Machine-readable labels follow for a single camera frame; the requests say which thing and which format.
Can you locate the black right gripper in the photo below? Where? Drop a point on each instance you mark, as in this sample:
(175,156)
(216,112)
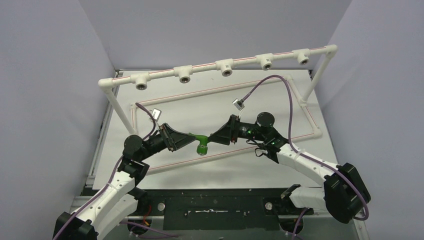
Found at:
(233,129)

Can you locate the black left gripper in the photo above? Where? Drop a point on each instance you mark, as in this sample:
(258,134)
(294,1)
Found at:
(175,139)

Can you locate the green plastic water faucet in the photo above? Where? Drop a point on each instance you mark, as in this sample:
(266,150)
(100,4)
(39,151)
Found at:
(202,147)

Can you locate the white PVC pipe frame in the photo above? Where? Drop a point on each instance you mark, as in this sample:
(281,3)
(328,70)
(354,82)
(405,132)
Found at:
(196,98)

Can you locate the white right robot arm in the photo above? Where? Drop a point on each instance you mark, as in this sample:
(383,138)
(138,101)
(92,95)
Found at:
(341,191)

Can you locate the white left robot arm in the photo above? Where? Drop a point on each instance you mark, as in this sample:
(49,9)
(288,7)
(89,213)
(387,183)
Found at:
(120,195)

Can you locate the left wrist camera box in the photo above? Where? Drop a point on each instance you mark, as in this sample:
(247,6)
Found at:
(156,113)

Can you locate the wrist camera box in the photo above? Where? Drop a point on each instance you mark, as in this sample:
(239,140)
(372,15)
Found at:
(156,113)
(239,104)

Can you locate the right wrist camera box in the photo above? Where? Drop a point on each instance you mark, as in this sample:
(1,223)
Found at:
(239,104)

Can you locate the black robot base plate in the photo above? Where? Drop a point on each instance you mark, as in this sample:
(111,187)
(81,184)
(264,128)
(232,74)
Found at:
(217,209)

